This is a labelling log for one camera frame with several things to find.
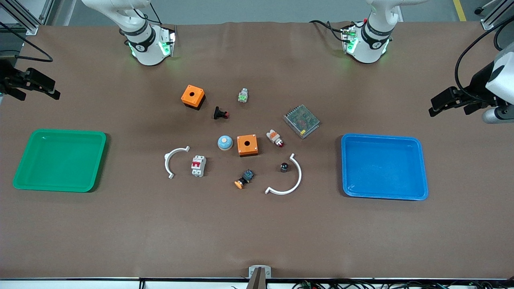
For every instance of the brown table cover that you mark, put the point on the brown table cover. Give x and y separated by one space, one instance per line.
257 233

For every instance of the small white arc clamp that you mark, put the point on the small white arc clamp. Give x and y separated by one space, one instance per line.
167 158

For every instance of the black cylindrical capacitor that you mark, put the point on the black cylindrical capacitor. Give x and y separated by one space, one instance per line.
284 166

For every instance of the green plastic tray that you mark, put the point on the green plastic tray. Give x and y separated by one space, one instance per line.
60 160

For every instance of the white red circuit breaker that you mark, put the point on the white red circuit breaker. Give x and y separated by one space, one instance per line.
198 165

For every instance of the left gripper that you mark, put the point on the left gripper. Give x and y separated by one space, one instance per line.
479 82

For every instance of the black red push button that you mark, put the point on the black red push button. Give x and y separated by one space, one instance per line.
220 113

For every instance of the metal mesh power supply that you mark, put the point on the metal mesh power supply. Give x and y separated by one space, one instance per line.
301 121

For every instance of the green white indicator switch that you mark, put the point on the green white indicator switch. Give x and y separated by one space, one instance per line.
243 95

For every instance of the orange box with black base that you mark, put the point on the orange box with black base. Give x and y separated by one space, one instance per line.
192 96

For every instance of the blue plastic tray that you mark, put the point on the blue plastic tray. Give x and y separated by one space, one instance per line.
383 166

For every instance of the large white arc clamp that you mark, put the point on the large white arc clamp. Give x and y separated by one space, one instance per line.
298 176

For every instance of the orange button blue black switch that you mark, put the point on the orange button blue black switch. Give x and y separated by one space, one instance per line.
243 179

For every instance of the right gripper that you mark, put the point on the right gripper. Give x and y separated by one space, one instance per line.
9 76

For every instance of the blue dome buzzer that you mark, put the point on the blue dome buzzer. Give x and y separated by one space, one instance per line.
225 142

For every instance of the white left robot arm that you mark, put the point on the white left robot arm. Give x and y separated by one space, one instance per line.
369 44

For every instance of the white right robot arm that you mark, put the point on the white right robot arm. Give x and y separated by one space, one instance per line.
142 46

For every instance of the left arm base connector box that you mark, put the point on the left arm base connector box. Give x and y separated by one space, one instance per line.
348 40

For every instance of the red lamp orange white body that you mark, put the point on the red lamp orange white body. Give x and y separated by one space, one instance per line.
274 137

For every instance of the all orange button box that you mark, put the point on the all orange button box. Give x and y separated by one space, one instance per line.
247 145

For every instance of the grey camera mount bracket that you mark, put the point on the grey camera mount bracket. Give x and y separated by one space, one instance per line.
260 273

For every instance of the aluminium frame profile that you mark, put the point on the aluminium frame profile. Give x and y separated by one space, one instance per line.
494 14
24 16

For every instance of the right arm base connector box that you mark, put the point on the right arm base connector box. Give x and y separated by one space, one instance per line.
168 42

